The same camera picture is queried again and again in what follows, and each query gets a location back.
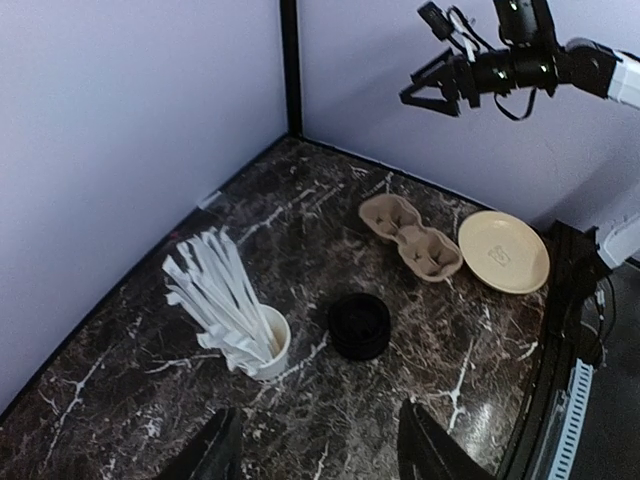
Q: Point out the cream yellow plate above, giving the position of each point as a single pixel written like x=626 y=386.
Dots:
x=504 y=252

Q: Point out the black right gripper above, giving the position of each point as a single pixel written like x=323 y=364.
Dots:
x=493 y=72

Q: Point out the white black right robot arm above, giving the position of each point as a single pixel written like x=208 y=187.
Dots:
x=588 y=66

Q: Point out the brown cardboard cup carrier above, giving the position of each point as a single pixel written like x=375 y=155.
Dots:
x=429 y=253

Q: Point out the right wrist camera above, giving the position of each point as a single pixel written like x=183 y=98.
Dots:
x=436 y=19

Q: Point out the white cup holding straws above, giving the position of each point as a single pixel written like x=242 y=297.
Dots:
x=282 y=335

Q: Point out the stack of black cup lids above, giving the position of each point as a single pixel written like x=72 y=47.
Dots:
x=359 y=325

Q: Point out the white slotted cable duct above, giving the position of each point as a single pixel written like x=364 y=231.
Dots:
x=573 y=413

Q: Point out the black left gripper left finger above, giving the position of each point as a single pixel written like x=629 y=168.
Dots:
x=223 y=453

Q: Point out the bundle of white wrapped straws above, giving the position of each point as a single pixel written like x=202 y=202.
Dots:
x=211 y=284

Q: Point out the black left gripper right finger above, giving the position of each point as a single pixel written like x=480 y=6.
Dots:
x=426 y=451

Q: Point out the black corner frame post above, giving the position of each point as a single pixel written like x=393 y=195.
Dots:
x=291 y=64

